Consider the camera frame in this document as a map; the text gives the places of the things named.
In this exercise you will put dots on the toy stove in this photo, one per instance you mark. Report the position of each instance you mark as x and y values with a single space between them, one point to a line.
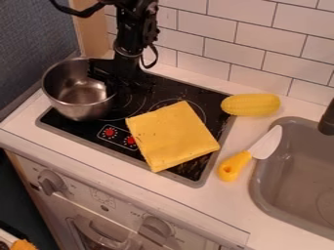
143 94

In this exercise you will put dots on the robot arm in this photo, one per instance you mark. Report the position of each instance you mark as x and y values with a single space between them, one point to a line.
135 22

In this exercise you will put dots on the yellow cloth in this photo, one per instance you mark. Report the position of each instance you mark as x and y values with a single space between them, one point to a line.
171 135

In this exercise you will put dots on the yellow toy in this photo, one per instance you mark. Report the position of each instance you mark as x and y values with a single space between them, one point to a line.
22 245

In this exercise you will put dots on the silver pot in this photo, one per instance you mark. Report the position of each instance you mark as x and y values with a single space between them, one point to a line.
76 94

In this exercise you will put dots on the yellow toy corn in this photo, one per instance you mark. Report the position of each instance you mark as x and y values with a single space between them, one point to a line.
250 104

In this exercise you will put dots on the toy sink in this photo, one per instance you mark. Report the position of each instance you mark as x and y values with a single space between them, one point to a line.
295 182

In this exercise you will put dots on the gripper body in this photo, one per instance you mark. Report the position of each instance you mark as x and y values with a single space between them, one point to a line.
124 70

